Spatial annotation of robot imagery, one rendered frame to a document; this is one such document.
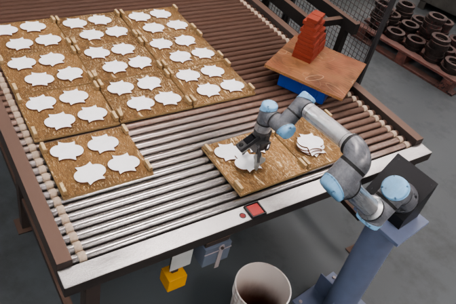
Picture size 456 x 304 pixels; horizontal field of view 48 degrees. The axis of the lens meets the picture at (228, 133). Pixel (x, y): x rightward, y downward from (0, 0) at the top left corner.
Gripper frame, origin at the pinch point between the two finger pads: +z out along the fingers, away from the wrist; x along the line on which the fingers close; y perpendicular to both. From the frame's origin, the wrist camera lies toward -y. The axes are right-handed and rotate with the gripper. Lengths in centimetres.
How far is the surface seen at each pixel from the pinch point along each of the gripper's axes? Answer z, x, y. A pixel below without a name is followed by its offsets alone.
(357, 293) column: 63, -60, 51
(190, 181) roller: 3.9, 2.5, -30.7
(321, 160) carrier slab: 0.4, -12.9, 38.2
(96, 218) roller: 5, -1, -77
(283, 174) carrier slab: 1.0, -13.0, 12.3
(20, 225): 96, 82, -86
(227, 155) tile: 0.6, 8.5, -6.4
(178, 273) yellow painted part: 26, -27, -50
